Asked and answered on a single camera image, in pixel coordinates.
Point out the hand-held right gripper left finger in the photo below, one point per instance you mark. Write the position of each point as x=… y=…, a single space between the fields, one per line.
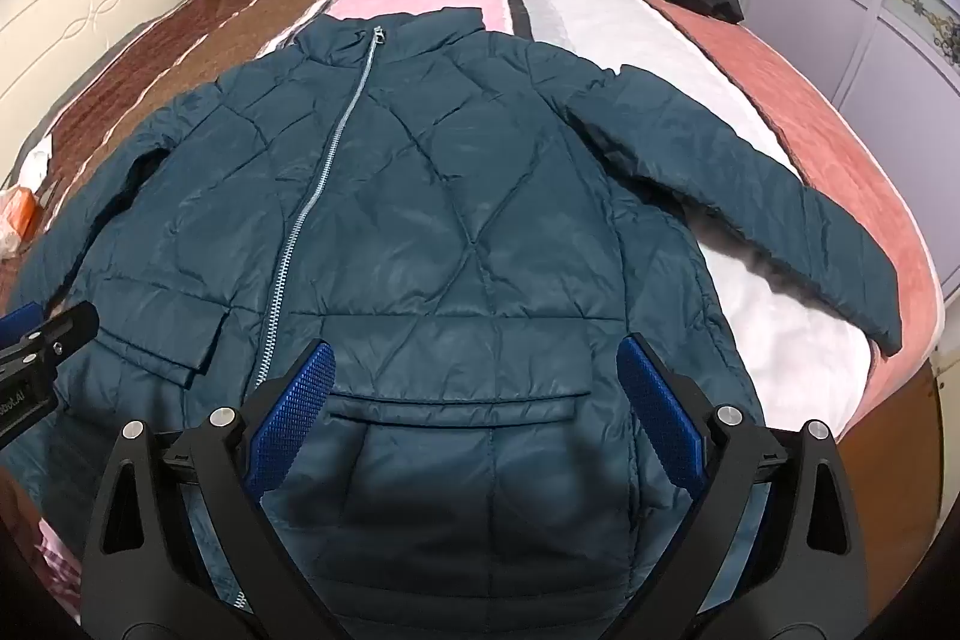
x=300 y=400

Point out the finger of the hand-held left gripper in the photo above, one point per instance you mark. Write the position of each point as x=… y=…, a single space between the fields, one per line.
x=19 y=317
x=71 y=321

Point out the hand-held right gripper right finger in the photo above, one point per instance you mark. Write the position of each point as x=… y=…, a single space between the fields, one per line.
x=660 y=407

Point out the teal quilted jacket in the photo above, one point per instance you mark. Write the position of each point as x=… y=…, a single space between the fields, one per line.
x=450 y=197

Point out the orange packet in clear wrap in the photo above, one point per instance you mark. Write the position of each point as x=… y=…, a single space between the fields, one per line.
x=16 y=220

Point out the white tissue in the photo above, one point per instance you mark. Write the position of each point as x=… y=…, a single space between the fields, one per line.
x=34 y=160

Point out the pink plaid pajamas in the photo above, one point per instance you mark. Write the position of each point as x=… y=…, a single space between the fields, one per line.
x=56 y=565

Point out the striped fleece blanket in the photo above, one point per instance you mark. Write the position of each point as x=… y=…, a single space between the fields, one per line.
x=675 y=48

